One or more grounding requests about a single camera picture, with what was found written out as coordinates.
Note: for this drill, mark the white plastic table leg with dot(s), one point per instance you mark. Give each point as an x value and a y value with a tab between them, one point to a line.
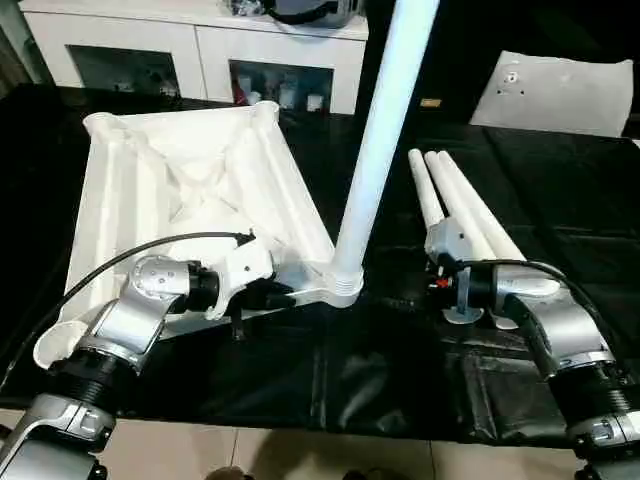
455	200
490	225
385	130
425	190

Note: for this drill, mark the white plastic table top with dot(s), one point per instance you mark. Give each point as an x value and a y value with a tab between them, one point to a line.
190	180

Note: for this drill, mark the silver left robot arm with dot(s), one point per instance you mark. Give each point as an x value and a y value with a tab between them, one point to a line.
125	320

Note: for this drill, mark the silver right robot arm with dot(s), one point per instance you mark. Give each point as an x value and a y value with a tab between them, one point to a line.
560	330

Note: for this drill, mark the small tan label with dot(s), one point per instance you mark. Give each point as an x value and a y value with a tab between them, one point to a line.
431	102

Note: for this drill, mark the white cabinet with glass doors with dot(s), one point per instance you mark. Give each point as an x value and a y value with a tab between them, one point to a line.
140	40

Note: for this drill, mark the small metal clutter pile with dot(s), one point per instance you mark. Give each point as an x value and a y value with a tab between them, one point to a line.
245	8

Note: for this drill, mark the dark round pot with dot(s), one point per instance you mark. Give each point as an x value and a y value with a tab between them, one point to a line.
315	10

